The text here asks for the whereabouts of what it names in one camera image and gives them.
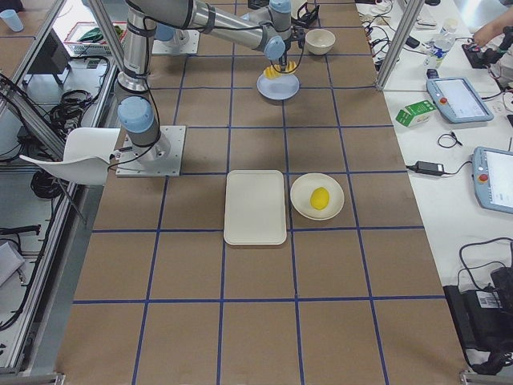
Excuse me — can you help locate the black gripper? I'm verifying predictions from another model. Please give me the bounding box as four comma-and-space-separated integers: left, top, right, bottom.
278, 26, 305, 64

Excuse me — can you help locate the blue plate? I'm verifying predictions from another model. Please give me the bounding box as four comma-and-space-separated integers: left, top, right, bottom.
256, 75, 300, 101

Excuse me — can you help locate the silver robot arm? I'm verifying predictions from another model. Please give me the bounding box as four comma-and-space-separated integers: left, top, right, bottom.
115, 1, 305, 164

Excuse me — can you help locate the black plate rack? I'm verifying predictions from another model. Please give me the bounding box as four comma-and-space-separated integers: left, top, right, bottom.
247, 0, 320, 29

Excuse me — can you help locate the cream plate in rack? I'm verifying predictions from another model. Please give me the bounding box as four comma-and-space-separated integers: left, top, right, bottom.
290, 0, 308, 20

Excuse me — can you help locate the cream plate with lemon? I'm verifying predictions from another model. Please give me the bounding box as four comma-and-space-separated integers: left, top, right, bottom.
290, 173, 345, 221

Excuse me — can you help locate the cream bowl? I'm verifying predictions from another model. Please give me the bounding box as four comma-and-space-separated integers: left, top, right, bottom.
305, 29, 336, 55

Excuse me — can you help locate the plastic water bottle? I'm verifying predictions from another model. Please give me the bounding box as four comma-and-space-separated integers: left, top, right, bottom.
423, 18, 458, 69

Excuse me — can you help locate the green white carton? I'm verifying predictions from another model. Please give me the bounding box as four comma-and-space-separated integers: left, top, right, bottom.
395, 99, 436, 128

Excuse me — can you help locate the yellow lemon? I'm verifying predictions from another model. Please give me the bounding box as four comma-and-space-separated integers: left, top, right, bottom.
309, 187, 330, 210

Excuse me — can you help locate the far teach pendant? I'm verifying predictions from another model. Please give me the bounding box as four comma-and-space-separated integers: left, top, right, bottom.
426, 77, 494, 124

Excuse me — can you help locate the teach pendant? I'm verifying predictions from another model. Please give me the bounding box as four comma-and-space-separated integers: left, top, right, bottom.
426, 77, 494, 124
472, 146, 512, 213

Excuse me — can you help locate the black power adapter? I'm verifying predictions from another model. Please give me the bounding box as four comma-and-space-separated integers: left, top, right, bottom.
415, 160, 445, 176

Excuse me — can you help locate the white rectangular tray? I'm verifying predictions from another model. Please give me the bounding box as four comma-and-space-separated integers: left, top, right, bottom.
224, 170, 287, 245

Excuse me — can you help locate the near teach pendant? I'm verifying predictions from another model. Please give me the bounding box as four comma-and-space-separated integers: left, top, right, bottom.
472, 146, 512, 213

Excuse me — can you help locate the white chair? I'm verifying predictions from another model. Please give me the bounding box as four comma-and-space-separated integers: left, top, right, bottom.
20, 128, 120, 185

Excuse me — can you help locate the blue plastic cup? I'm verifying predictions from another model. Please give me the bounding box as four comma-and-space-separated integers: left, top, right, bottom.
0, 9, 24, 32

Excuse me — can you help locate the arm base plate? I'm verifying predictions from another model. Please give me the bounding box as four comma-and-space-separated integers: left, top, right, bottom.
151, 26, 200, 56
115, 125, 186, 177

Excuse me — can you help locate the aluminium frame post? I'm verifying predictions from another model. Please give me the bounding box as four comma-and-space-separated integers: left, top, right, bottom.
375, 0, 423, 91

